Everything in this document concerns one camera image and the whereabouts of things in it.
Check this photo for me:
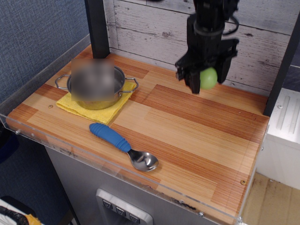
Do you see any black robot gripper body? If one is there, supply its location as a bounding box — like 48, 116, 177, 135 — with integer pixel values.
175, 14, 239, 77

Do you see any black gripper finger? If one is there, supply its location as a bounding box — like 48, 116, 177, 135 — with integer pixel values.
184, 69, 201, 94
217, 52, 236, 83

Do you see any green toy pear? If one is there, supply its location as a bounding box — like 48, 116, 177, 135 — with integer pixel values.
200, 67, 218, 90

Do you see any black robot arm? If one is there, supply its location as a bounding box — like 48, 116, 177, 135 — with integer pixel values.
175, 0, 240, 94

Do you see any stainless steel pot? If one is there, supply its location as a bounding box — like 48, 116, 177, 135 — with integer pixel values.
55, 63, 139, 110

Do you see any clear acrylic counter guard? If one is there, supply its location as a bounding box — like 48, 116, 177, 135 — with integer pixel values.
0, 34, 270, 225

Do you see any yellow dish cloth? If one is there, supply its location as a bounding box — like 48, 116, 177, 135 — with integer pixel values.
56, 93, 132, 125

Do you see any white toy sink unit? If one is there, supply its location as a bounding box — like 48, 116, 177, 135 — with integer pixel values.
256, 88, 300, 189

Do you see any grey toy fridge cabinet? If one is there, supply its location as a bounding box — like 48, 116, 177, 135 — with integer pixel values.
46, 148, 213, 225

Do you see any silver dispenser button panel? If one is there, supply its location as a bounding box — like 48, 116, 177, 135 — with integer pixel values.
96, 188, 154, 225

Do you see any yellow black object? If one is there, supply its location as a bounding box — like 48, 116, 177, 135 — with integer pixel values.
0, 206, 42, 225

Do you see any black right vertical post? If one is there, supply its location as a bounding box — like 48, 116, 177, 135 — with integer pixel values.
263, 15, 300, 117

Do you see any blue handled metal spoon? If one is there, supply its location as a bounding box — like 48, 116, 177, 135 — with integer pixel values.
89, 123, 159, 172

